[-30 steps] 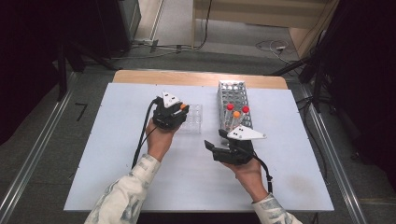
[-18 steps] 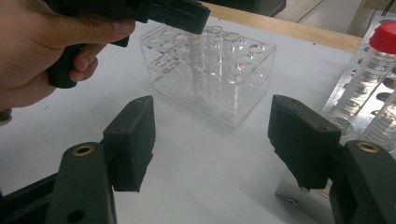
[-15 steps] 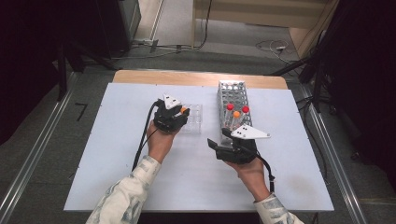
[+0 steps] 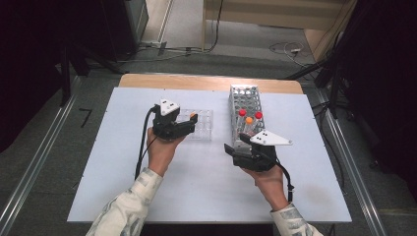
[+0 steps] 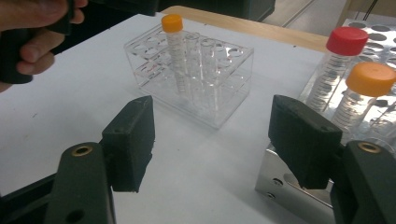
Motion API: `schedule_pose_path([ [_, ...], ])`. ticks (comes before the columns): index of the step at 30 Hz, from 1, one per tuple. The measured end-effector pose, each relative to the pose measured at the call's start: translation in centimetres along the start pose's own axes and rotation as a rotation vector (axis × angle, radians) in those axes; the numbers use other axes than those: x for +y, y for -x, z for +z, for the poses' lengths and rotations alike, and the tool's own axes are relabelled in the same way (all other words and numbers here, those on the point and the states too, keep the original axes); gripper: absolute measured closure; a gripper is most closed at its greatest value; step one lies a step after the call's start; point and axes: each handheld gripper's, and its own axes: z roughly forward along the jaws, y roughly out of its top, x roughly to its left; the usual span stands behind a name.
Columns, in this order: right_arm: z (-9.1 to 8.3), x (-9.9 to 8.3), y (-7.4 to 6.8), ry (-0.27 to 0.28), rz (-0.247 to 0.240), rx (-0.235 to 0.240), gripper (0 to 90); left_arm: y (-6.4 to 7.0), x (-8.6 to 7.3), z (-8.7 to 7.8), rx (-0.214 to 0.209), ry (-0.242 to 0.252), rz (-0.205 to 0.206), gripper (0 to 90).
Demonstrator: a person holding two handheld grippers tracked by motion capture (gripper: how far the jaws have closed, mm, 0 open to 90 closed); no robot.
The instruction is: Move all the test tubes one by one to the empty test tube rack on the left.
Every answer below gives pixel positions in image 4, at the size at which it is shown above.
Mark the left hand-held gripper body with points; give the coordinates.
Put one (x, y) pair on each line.
(165, 126)

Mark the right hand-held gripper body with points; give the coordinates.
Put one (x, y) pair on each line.
(255, 159)

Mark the orange-capped test tube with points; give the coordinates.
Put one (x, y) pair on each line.
(192, 115)
(249, 120)

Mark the clear acrylic test tube rack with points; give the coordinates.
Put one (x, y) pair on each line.
(205, 126)

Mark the metal test tube rack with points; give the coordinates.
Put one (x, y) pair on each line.
(244, 96)

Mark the person's left hand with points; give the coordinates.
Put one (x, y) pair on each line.
(160, 154)

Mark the person's right hand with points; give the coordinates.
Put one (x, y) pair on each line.
(272, 187)

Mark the wooden table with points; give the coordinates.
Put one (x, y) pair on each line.
(196, 82)

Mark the white board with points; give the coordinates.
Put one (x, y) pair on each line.
(203, 190)

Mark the black metal stand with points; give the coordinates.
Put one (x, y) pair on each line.
(65, 78)
(334, 82)

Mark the dark grey cabinet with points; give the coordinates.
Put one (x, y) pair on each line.
(124, 26)

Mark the light wooden furniture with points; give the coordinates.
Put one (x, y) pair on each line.
(278, 13)

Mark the dark curtain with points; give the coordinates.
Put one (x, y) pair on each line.
(387, 82)
(26, 65)

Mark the metal floor rail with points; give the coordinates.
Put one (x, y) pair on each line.
(357, 183)
(36, 164)

